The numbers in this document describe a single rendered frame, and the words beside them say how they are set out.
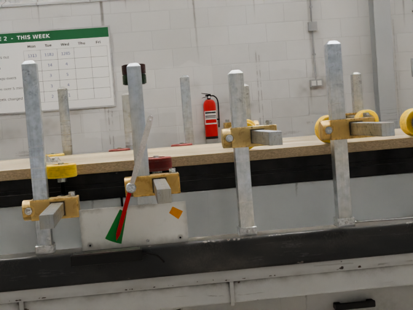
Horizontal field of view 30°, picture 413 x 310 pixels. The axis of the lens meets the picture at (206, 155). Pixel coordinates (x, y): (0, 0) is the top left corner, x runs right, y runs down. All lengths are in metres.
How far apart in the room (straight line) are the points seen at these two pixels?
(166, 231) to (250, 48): 7.37
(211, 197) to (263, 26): 7.19
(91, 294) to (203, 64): 7.28
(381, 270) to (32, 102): 0.97
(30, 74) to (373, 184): 0.99
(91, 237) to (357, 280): 0.69
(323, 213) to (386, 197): 0.18
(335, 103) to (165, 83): 7.17
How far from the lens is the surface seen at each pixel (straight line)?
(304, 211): 2.18
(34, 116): 1.90
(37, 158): 1.91
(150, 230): 1.90
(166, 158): 1.99
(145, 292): 1.96
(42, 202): 1.91
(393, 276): 2.07
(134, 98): 1.89
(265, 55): 9.21
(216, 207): 2.13
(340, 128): 1.95
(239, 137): 1.90
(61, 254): 1.91
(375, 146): 2.20
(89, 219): 1.90
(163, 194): 1.61
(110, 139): 9.05
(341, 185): 1.97
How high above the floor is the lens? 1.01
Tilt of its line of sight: 3 degrees down
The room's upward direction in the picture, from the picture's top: 4 degrees counter-clockwise
